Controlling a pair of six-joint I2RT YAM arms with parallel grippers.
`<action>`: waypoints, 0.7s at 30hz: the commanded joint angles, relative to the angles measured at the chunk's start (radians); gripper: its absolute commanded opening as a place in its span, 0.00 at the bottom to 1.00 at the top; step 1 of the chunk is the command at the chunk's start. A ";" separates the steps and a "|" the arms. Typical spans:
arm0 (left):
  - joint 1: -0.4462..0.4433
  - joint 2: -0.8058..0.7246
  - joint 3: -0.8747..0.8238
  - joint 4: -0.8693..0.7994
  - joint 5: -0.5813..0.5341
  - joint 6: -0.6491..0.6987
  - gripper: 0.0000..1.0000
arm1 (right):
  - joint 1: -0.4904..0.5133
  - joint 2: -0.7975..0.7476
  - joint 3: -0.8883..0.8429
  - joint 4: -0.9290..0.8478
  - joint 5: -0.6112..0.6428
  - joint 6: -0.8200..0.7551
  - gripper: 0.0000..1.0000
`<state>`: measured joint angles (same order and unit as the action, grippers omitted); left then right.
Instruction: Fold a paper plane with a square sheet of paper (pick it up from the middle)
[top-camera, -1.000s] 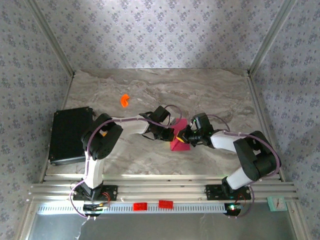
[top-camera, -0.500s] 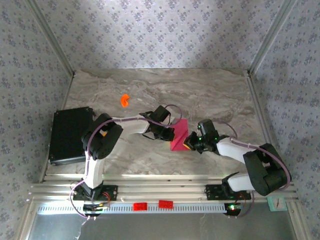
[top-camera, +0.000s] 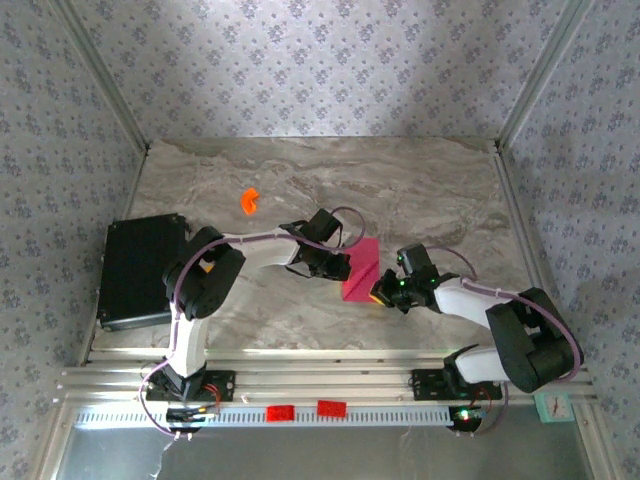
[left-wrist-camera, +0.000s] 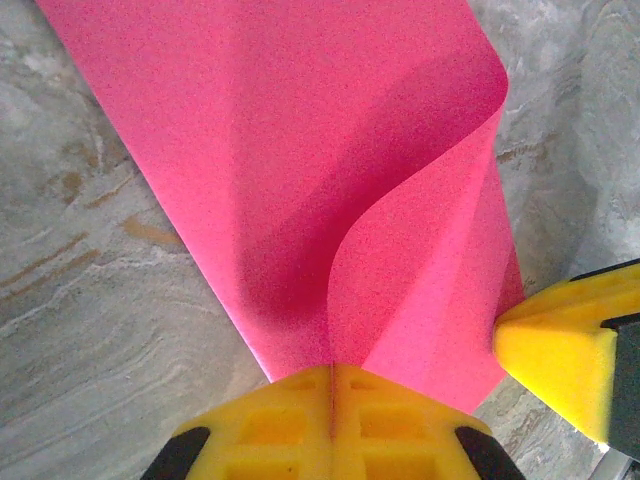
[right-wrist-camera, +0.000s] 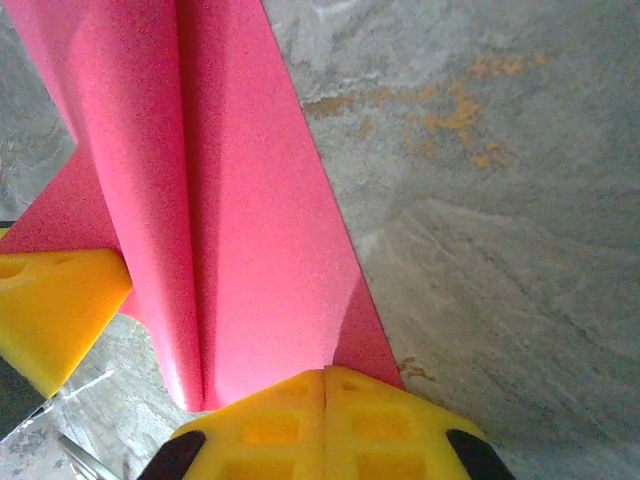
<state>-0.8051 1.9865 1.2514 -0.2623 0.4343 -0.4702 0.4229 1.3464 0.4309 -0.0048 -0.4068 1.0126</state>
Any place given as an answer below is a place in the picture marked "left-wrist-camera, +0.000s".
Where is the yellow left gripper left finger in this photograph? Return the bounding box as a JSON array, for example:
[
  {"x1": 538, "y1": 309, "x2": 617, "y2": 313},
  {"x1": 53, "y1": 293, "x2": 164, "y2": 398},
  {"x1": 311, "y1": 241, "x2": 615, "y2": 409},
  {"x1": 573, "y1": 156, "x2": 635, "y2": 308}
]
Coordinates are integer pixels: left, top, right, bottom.
[{"x1": 139, "y1": 364, "x2": 334, "y2": 480}]

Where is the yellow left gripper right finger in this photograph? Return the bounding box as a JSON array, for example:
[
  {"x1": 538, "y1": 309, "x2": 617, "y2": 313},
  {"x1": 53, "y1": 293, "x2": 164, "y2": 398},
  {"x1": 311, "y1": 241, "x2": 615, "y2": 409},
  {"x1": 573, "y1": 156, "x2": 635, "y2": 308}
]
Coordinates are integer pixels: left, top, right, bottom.
[{"x1": 332, "y1": 364, "x2": 526, "y2": 480}]

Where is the pink cloth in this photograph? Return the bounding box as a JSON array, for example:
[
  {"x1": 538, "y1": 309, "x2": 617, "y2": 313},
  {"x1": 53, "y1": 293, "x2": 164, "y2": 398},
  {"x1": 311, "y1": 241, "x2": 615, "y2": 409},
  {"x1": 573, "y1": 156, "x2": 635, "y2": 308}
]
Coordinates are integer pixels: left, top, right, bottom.
[{"x1": 34, "y1": 0, "x2": 526, "y2": 416}]

